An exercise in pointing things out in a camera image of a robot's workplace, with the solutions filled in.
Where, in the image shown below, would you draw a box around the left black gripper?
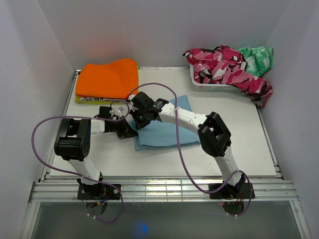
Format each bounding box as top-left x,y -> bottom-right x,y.
110,116 -> 138,139

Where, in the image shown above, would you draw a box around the purple cable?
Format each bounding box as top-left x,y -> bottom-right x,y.
126,83 -> 252,218
32,100 -> 131,223

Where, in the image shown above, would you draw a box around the white plastic basket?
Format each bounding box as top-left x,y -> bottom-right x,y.
189,66 -> 242,93

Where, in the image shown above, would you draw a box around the pink camouflage trousers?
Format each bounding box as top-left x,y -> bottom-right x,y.
183,45 -> 273,108

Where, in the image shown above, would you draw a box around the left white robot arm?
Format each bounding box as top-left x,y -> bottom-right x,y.
54,106 -> 138,199

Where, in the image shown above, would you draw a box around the folded orange trousers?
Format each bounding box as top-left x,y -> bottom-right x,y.
75,58 -> 139,99

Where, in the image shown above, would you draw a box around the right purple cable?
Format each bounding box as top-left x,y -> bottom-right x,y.
126,83 -> 252,218

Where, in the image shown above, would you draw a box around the aluminium mounting rail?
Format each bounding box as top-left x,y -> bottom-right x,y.
29,177 -> 300,203

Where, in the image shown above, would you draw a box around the folded yellow patterned trousers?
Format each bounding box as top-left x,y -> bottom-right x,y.
75,70 -> 139,104

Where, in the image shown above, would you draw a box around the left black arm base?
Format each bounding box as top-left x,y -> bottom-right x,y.
77,184 -> 121,201

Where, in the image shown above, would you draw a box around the green tie-dye trousers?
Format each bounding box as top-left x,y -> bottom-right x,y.
238,46 -> 274,77

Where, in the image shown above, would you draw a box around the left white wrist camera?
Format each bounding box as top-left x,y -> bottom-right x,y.
115,106 -> 127,116

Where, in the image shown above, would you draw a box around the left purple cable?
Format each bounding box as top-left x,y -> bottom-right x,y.
32,100 -> 131,223

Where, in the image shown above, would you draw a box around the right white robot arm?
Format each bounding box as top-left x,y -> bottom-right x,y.
129,92 -> 246,198

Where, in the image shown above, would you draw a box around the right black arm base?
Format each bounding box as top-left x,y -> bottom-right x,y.
209,183 -> 255,200

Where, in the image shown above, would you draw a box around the light blue trousers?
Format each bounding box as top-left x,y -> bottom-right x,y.
127,94 -> 201,151

